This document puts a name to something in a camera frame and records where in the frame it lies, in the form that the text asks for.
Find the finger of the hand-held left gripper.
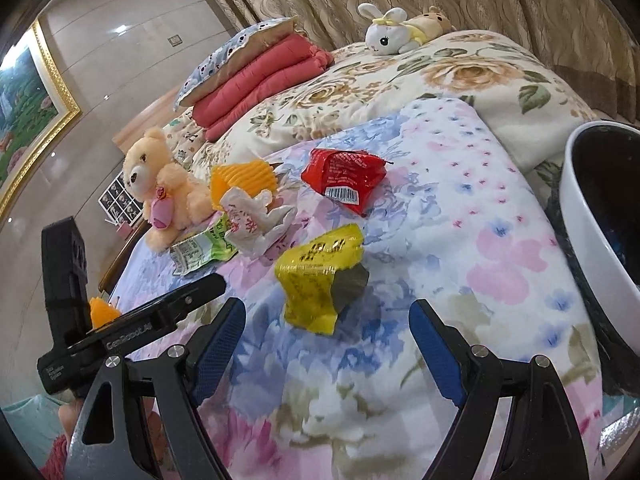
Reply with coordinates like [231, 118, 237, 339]
[149, 272, 227, 327]

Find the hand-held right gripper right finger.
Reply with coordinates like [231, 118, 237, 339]
[408, 298, 591, 480]

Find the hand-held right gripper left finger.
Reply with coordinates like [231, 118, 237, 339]
[65, 297, 248, 480]

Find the green snack wrapper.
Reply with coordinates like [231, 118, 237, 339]
[169, 215, 240, 276]

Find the white printed wrapper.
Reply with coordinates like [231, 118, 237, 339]
[220, 186, 300, 260]

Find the yellow snack wrapper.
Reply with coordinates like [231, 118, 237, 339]
[274, 223, 371, 336]

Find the orange foam fruit net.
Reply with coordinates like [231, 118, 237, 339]
[209, 157, 276, 211]
[89, 296, 122, 332]

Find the red foil snack wrapper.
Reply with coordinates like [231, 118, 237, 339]
[301, 147, 393, 218]

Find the white trash bin black bag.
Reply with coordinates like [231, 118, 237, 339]
[542, 120, 640, 401]

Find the person's left hand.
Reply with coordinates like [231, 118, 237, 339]
[57, 399, 83, 441]

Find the pink blue floral blanket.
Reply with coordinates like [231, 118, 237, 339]
[100, 97, 606, 480]

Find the cream teddy bear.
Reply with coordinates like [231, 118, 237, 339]
[122, 127, 216, 253]

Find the teal cloth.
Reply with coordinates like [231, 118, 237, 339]
[0, 394, 68, 480]

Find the wooden headboard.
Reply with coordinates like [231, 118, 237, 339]
[111, 110, 176, 161]

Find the gold framed landscape painting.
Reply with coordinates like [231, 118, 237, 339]
[0, 20, 83, 221]

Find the folded red quilt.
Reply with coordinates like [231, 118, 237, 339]
[192, 32, 335, 142]

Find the blue panda print pillow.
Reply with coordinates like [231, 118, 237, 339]
[174, 16, 301, 110]

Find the beige floral blanket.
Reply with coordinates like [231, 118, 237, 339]
[165, 29, 601, 176]

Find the white bunny plush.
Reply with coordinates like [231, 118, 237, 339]
[357, 2, 426, 55]

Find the tan bear plush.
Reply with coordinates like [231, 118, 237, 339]
[407, 6, 457, 43]

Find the black white photo frame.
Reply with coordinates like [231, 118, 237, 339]
[97, 175, 143, 223]

